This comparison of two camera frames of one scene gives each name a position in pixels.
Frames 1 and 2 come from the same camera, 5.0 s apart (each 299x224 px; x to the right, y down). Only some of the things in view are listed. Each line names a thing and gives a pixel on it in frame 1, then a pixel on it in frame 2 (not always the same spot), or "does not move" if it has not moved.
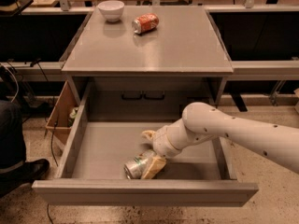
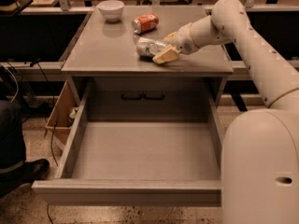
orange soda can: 145,22 does not move
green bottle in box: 72,117 does not move
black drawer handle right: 154,98 does not move
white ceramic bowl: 111,9 does not move
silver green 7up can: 135,168 → 148,48
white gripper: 161,141 → 183,41
